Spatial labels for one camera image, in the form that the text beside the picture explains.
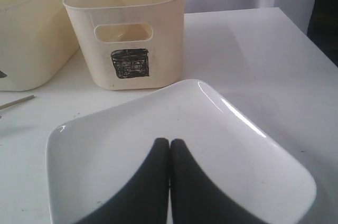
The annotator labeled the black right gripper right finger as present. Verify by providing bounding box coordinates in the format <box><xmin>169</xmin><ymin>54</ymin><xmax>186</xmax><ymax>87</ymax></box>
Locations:
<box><xmin>171</xmin><ymin>139</ymin><xmax>249</xmax><ymax>223</ymax></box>

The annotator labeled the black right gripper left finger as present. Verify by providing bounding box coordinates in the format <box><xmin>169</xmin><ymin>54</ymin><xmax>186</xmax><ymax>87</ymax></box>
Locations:
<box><xmin>83</xmin><ymin>138</ymin><xmax>169</xmax><ymax>223</ymax></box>

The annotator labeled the white square ceramic plate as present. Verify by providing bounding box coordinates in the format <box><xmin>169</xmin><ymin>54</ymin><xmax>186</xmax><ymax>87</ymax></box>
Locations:
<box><xmin>46</xmin><ymin>80</ymin><xmax>316</xmax><ymax>223</ymax></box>

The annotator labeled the wooden chopstick upper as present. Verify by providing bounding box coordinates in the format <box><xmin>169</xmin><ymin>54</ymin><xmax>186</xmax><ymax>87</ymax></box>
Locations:
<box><xmin>0</xmin><ymin>95</ymin><xmax>35</xmax><ymax>110</ymax></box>

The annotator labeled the cream bin square mark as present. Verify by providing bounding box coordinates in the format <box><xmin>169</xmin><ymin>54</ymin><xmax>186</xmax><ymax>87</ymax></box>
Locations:
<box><xmin>63</xmin><ymin>0</ymin><xmax>184</xmax><ymax>90</ymax></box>

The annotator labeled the cream bin triangle mark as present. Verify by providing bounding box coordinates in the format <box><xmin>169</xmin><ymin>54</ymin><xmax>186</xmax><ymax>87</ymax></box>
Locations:
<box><xmin>1</xmin><ymin>0</ymin><xmax>79</xmax><ymax>91</ymax></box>

